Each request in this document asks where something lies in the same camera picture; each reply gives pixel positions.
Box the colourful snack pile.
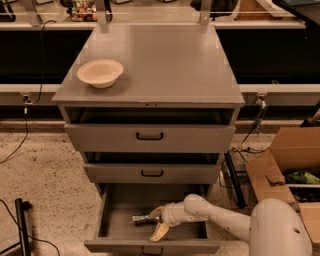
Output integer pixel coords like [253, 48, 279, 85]
[71, 0, 97, 22]

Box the green bag in box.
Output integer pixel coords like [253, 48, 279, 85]
[285, 170, 320, 185]

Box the grey drawer cabinet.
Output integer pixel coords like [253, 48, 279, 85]
[51, 23, 246, 201]

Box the silver redbull can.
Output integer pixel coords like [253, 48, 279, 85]
[132, 214, 160, 226]

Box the black bar leaning on floor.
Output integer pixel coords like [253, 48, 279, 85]
[224, 152, 247, 209]

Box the black stand with cable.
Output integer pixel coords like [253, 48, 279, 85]
[0, 198, 61, 256]

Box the grey bottom drawer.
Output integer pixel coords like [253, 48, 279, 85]
[84, 184, 220, 256]

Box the grey middle drawer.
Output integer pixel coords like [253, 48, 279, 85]
[84, 163, 220, 184]

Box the grey drawer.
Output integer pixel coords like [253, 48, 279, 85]
[84, 163, 220, 184]
[65, 124, 235, 153]
[84, 184, 220, 256]

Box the grey top drawer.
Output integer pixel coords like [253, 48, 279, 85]
[65, 124, 235, 153]

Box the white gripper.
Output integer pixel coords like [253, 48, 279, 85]
[149, 202, 186, 242]

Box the cream paper bowl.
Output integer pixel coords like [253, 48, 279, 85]
[77, 59, 124, 88]

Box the brown cardboard box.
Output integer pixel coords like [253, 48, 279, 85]
[246, 127, 320, 245]

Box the black hanging cable left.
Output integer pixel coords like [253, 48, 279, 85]
[0, 19, 58, 165]

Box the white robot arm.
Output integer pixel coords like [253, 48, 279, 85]
[148, 194, 312, 256]

